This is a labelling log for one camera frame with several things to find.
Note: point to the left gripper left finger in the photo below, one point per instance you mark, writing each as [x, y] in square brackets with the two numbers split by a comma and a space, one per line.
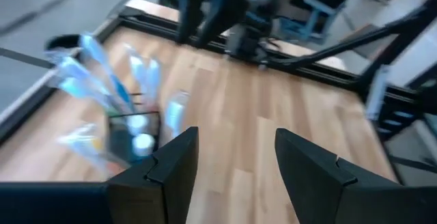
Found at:
[160, 190]

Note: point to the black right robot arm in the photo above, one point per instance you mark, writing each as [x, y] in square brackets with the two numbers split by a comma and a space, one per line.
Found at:
[249, 29]

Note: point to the teal mouthwash bottle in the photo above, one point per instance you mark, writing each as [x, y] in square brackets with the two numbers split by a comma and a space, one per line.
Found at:
[143, 144]
[136, 123]

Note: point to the blue toothbrush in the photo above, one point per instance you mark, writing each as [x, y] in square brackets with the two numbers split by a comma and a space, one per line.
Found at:
[94, 51]
[66, 67]

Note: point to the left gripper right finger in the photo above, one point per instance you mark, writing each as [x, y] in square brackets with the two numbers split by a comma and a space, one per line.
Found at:
[341, 196]

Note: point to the black aluminium table frame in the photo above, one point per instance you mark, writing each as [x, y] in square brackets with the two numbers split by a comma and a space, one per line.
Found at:
[324, 73]

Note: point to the green toothbrush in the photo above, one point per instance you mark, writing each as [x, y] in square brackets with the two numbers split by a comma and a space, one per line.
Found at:
[73, 89]
[82, 142]

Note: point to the blue-grey metal cart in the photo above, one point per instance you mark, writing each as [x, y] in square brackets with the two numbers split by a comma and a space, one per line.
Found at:
[317, 9]

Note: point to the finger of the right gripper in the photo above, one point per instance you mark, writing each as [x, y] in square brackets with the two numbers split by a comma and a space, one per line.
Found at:
[187, 12]
[216, 15]

